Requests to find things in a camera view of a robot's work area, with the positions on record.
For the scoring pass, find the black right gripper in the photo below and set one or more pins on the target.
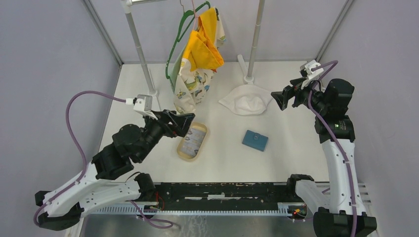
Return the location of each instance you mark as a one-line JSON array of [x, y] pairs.
[[282, 97]]

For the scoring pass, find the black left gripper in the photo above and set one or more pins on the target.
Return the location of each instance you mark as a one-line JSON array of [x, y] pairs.
[[182, 122]]

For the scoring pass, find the blue leather card holder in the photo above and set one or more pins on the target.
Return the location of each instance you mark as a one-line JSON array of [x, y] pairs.
[[255, 140]]

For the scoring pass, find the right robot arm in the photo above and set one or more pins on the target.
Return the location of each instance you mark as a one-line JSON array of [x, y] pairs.
[[341, 212]]

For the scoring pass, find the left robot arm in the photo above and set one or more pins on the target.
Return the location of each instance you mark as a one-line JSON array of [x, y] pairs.
[[79, 197]]

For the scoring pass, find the beige oval tray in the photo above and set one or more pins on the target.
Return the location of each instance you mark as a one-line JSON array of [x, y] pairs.
[[190, 146]]

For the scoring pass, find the white crumpled cloth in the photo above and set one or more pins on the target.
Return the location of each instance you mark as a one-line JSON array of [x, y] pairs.
[[247, 100]]

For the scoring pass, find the dinosaur print hanging cloth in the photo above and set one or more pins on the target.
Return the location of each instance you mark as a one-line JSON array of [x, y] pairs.
[[191, 88]]

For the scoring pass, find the right rack pole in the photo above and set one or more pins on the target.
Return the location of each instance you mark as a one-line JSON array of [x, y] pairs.
[[247, 70]]

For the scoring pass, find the rack pole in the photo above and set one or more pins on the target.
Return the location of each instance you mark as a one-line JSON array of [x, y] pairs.
[[127, 7], [247, 70]]

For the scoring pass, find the light green hanging cloth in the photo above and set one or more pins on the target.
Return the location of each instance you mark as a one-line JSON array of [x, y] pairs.
[[174, 72]]

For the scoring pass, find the yellow hanging cloth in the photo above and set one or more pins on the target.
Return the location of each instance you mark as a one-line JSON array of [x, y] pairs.
[[201, 50]]

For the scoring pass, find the green clothes hanger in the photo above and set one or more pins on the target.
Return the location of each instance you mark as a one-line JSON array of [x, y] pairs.
[[184, 24]]

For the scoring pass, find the left rack pole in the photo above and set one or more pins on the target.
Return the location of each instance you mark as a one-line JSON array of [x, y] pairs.
[[127, 7]]

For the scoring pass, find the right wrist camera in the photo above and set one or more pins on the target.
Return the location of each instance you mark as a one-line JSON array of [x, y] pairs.
[[310, 71]]

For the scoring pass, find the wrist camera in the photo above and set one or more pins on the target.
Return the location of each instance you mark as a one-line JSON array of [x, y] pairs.
[[142, 104], [310, 71]]

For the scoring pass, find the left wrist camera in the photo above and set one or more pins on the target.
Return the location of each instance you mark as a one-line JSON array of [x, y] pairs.
[[142, 104]]

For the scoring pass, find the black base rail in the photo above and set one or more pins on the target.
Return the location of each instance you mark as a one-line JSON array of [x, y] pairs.
[[221, 196]]

